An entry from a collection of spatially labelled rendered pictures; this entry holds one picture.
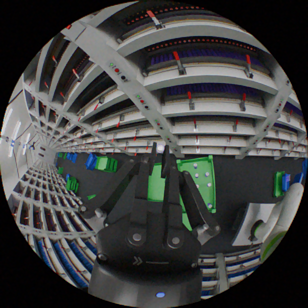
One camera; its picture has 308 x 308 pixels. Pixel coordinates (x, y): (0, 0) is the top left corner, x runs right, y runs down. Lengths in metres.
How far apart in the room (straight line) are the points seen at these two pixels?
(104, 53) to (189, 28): 0.28
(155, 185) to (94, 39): 0.95
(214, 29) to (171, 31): 0.13
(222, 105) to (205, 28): 0.36
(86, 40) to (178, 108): 0.52
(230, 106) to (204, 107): 0.14
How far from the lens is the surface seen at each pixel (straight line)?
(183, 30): 0.34
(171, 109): 0.52
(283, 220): 0.44
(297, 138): 1.29
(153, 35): 0.35
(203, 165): 0.61
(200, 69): 0.40
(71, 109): 0.98
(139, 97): 0.46
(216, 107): 0.51
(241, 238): 0.97
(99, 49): 0.42
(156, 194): 0.82
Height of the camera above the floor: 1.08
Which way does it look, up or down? 57 degrees down
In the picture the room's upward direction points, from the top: 51 degrees counter-clockwise
